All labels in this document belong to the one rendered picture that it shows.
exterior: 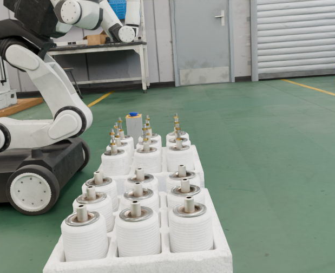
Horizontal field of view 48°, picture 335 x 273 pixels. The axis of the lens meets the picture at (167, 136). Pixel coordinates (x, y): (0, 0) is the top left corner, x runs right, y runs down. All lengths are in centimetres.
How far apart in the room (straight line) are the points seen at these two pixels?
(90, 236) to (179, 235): 19
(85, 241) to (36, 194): 77
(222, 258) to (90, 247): 28
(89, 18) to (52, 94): 49
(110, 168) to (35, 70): 57
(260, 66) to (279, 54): 36
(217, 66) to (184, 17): 96
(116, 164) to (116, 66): 523
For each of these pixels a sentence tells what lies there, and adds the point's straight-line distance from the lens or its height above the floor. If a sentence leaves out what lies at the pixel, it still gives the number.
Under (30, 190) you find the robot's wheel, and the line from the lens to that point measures 158.
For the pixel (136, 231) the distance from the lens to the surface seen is 81.
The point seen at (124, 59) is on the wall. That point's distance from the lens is 649.
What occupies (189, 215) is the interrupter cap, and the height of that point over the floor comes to 25.
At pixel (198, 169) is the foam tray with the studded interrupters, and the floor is 18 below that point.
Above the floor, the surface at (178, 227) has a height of 23.
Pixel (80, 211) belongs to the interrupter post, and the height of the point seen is 27.
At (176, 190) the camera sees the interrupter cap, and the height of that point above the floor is 25.
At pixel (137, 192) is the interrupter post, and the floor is 26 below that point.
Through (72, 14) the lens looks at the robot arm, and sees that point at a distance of 131.
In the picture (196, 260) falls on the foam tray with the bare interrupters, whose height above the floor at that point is 17.
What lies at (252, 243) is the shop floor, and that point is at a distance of 123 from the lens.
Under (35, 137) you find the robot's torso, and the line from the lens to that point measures 175.
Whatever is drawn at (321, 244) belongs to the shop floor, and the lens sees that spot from 126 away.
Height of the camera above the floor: 60
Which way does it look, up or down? 13 degrees down
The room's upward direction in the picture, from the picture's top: 4 degrees counter-clockwise
